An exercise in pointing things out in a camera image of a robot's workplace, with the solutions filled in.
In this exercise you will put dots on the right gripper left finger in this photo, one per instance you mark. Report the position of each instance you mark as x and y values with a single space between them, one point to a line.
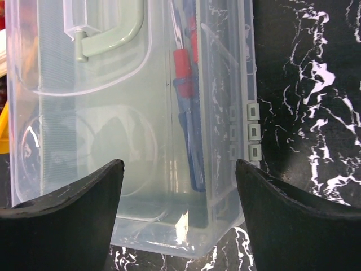
67 229

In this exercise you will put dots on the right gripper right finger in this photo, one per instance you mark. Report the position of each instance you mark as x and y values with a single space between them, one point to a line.
291 229

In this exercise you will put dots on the clear green tool box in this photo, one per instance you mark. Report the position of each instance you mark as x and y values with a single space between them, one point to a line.
92 81

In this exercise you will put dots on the blue red screwdriver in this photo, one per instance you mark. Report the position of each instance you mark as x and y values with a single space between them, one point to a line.
186 88
189 8

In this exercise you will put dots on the yellow plastic bin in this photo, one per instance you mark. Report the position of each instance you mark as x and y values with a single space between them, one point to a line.
4 139

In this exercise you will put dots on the celery stalk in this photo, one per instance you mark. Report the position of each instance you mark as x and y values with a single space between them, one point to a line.
3 63

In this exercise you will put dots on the red tomato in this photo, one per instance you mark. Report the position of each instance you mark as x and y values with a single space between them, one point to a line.
2 18

